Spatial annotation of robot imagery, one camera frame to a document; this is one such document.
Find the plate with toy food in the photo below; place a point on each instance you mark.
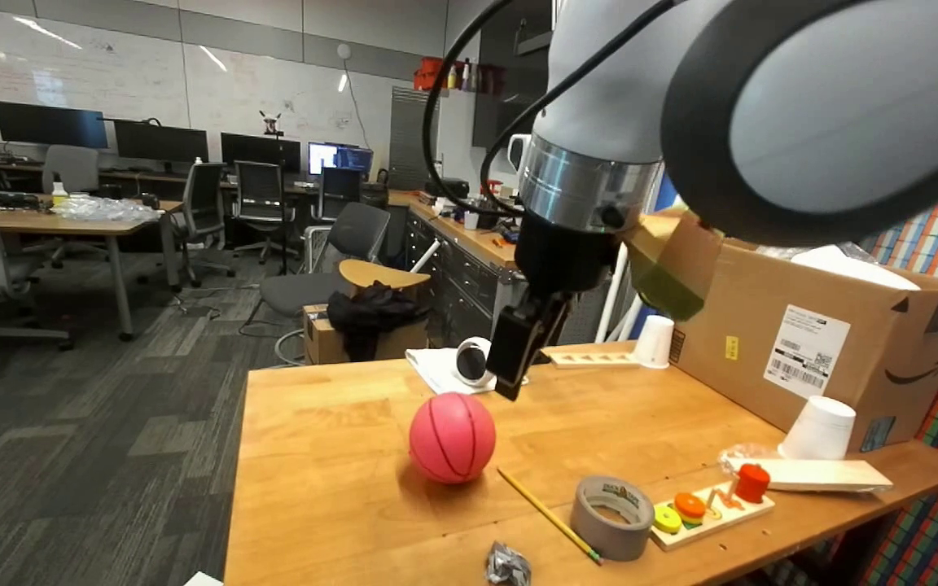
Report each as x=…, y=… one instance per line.
x=725, y=514

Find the grey duct tape roll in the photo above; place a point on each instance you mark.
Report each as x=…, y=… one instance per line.
x=613, y=525

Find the wooden workbench counter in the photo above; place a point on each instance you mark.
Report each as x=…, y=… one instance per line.
x=458, y=249

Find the large cardboard shipping box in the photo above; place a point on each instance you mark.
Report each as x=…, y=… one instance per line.
x=847, y=325

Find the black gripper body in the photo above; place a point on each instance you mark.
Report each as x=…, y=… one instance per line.
x=565, y=257

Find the red storage bin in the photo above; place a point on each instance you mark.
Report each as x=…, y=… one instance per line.
x=434, y=72

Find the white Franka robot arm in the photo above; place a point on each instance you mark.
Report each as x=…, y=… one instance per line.
x=839, y=117

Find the wooden stool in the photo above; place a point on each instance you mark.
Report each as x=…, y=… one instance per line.
x=374, y=273

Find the red stacking cylinder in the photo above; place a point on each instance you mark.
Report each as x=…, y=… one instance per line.
x=753, y=482

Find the black office chair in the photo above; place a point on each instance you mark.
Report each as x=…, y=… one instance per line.
x=206, y=207
x=261, y=196

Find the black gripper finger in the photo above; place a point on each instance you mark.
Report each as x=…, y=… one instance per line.
x=553, y=319
x=512, y=351

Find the wooden office desk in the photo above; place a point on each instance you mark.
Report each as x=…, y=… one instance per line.
x=78, y=221

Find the lit computer screen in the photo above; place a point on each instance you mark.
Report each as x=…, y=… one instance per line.
x=339, y=156

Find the small cardboard box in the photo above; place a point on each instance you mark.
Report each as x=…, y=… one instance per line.
x=323, y=337

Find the yellow pencil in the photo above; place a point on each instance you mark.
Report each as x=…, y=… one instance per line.
x=550, y=514

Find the grey mesh office chair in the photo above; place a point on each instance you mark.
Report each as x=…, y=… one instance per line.
x=356, y=231

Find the white wooden plank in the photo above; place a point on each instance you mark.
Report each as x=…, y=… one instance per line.
x=829, y=472

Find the white paper cup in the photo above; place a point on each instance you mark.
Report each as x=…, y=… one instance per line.
x=652, y=343
x=819, y=427

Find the red rubber basketball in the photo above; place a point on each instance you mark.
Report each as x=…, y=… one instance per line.
x=452, y=439

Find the crumpled foil ball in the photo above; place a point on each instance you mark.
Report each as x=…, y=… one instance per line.
x=506, y=566

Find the wooden shape puzzle strip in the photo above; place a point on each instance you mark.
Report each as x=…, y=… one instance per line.
x=586, y=356

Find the white mug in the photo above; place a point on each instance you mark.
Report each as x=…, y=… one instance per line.
x=474, y=360

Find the black computer monitor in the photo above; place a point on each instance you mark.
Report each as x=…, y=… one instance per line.
x=48, y=125
x=261, y=149
x=161, y=142

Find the black backpack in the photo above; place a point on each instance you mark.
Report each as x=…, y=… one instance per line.
x=371, y=314

